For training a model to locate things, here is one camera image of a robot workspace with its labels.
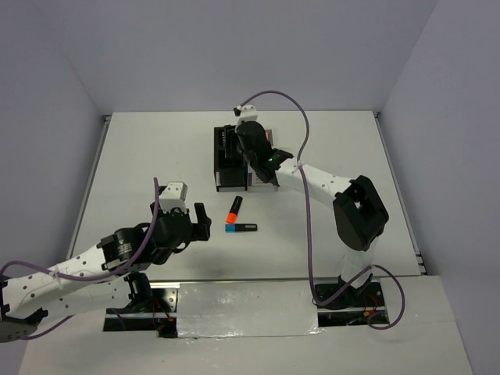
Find orange highlighter marker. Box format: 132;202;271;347
226;195;243;224

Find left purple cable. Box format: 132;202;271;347
0;177;161;340

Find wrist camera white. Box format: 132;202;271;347
159;181;188;213
233;104;258;127

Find black organizer container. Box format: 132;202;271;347
213;127;248;192

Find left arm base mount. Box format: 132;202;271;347
102;273;180;339

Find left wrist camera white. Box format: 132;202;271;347
159;181;188;213

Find white organizer container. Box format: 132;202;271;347
247;128;278;193

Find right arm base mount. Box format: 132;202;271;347
312;281;389;327

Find blue highlighter marker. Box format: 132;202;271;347
225;223;258;233

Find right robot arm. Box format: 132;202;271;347
214;120;389;306

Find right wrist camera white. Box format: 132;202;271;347
233;104;258;127

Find silver tape cover panel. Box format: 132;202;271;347
177;280;320;338

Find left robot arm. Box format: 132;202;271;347
1;203;212;343

